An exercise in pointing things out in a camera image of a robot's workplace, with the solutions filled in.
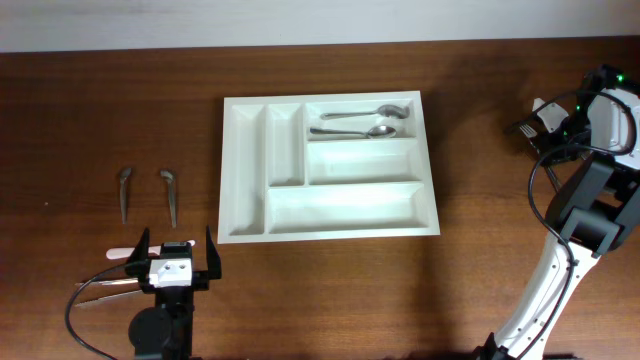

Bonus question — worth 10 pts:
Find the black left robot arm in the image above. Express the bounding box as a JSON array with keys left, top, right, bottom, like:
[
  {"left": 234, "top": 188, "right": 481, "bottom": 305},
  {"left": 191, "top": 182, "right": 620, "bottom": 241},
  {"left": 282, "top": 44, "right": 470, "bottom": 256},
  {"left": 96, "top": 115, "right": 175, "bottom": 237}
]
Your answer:
[{"left": 125, "top": 229, "right": 220, "bottom": 360}]

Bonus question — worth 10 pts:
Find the large metal spoon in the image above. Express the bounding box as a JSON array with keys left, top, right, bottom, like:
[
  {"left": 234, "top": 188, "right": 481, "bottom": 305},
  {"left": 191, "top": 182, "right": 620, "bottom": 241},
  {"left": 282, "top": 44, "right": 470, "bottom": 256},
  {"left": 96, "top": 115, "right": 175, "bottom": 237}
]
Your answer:
[
  {"left": 320, "top": 104, "right": 410, "bottom": 120},
  {"left": 309, "top": 125, "right": 397, "bottom": 139}
]

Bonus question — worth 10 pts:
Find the pink handled utensil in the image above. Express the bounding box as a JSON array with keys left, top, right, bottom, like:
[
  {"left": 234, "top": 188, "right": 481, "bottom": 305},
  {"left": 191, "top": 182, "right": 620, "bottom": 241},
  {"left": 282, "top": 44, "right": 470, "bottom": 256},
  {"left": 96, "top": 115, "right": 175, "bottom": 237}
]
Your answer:
[{"left": 106, "top": 245, "right": 187, "bottom": 260}]

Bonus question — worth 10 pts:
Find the left small metal spoon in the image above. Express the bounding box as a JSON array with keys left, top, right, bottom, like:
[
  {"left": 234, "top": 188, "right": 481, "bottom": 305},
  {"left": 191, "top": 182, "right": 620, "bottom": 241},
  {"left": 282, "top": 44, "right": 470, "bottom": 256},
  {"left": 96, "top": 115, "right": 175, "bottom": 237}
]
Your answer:
[{"left": 119, "top": 167, "right": 132, "bottom": 224}]

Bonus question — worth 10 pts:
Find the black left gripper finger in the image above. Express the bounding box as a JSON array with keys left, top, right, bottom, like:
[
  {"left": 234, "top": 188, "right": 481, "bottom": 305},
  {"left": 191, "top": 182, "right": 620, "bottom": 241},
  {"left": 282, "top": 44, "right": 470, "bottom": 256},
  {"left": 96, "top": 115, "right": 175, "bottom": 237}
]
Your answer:
[
  {"left": 125, "top": 228, "right": 150, "bottom": 276},
  {"left": 205, "top": 225, "right": 222, "bottom": 280}
]

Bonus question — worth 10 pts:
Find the small metal spoon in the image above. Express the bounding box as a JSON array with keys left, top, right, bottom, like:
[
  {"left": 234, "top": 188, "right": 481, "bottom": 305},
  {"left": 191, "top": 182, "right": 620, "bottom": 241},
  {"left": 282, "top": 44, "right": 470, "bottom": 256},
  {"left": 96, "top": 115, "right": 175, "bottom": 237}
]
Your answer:
[
  {"left": 160, "top": 169, "right": 177, "bottom": 228},
  {"left": 119, "top": 167, "right": 132, "bottom": 224}
]

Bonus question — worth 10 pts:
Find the white plastic cutlery tray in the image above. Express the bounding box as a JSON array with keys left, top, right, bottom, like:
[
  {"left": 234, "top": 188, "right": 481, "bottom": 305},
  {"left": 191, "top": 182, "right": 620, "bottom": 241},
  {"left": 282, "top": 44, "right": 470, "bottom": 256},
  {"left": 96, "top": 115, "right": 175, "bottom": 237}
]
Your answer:
[{"left": 218, "top": 91, "right": 440, "bottom": 244}]

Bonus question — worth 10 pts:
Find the right small metal spoon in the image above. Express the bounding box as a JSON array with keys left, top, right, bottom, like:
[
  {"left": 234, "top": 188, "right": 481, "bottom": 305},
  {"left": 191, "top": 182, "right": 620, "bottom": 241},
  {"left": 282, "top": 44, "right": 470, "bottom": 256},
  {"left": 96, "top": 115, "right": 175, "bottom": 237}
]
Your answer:
[{"left": 160, "top": 169, "right": 177, "bottom": 228}]

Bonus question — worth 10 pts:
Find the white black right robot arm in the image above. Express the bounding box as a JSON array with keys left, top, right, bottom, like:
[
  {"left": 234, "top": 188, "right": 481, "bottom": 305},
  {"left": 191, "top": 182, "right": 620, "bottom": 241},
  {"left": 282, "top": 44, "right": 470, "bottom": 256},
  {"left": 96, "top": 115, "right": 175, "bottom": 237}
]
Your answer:
[{"left": 218, "top": 66, "right": 639, "bottom": 359}]

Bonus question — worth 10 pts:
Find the upper metal knife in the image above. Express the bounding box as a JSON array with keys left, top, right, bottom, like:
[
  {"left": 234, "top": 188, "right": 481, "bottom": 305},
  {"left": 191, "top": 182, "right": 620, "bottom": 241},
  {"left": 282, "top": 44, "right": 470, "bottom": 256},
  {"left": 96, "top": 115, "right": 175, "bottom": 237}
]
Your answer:
[{"left": 74, "top": 278, "right": 138, "bottom": 287}]

